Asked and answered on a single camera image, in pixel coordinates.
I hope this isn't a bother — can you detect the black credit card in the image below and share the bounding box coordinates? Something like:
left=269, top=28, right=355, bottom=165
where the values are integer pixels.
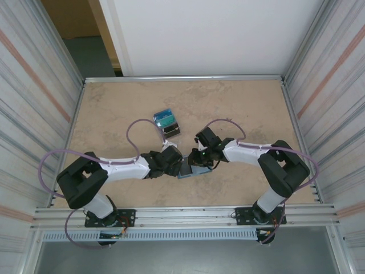
left=180, top=159, right=194, bottom=176

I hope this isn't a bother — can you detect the teal leather card holder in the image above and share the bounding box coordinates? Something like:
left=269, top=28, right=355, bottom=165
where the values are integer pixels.
left=177, top=155, right=213, bottom=180

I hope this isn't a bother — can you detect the teal credit card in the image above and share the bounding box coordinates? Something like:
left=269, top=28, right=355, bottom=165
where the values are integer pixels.
left=156, top=115, right=178, bottom=128

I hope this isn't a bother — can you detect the dark blue credit card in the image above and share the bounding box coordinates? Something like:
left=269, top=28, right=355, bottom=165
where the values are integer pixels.
left=153, top=108, right=173, bottom=119

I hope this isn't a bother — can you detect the small teal and black box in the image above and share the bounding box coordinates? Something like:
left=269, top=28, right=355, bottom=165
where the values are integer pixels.
left=152, top=108, right=183, bottom=141

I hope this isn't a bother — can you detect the small green circuit board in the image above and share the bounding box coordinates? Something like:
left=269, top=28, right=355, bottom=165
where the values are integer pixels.
left=99, top=231, right=128, bottom=240

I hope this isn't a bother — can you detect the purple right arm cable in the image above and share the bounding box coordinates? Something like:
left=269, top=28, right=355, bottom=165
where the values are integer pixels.
left=204, top=118, right=320, bottom=245

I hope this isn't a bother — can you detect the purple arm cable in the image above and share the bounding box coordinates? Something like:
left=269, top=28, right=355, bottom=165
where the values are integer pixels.
left=204, top=118, right=320, bottom=245
left=38, top=118, right=169, bottom=249

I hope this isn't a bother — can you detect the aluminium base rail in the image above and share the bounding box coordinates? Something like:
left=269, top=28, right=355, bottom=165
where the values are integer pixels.
left=33, top=204, right=342, bottom=229

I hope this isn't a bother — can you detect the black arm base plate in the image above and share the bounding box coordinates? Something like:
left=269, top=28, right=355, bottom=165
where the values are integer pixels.
left=84, top=209, right=136, bottom=228
left=234, top=207, right=286, bottom=228

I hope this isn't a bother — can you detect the grey slotted cable duct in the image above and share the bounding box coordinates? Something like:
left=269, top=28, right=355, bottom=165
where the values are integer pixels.
left=42, top=229, right=257, bottom=242

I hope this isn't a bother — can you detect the aluminium table frame rail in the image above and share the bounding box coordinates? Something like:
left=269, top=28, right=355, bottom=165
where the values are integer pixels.
left=281, top=79, right=322, bottom=204
left=84, top=74, right=286, bottom=85
left=50, top=81, right=86, bottom=208

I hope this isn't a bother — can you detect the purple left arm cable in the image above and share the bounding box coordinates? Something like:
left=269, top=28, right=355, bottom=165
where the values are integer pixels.
left=38, top=118, right=169, bottom=249

